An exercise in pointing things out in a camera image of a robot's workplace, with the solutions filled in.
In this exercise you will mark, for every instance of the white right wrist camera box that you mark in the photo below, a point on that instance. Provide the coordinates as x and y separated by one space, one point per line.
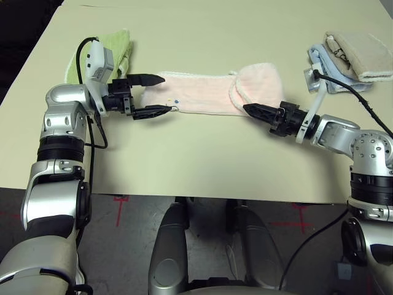
314 81

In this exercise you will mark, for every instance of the green folded towel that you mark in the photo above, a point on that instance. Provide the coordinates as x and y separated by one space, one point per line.
119 43

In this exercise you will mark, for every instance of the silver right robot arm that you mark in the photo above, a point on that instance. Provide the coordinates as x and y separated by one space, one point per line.
368 147

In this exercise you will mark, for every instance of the beige robot waist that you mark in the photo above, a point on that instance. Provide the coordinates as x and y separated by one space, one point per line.
230 292

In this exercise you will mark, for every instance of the beige folded towel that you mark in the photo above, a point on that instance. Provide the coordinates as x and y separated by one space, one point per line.
359 52

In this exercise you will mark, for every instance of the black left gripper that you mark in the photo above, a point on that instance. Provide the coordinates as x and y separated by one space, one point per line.
119 96

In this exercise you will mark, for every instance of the small grey floor box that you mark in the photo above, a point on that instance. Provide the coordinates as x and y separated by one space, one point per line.
344 270

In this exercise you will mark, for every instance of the light blue folded towel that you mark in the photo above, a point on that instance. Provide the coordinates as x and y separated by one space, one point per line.
330 61

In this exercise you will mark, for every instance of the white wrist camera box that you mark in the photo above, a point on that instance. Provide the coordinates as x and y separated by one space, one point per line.
314 81
98 61

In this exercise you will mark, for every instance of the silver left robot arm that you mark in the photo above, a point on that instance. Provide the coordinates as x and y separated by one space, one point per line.
52 196

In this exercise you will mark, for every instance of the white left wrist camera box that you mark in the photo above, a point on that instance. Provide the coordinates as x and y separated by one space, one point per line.
98 61

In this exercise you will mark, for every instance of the pink towel with embroidery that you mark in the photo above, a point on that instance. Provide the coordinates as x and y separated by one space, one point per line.
199 95

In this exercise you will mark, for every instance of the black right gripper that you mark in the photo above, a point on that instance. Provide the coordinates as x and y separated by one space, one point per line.
290 120

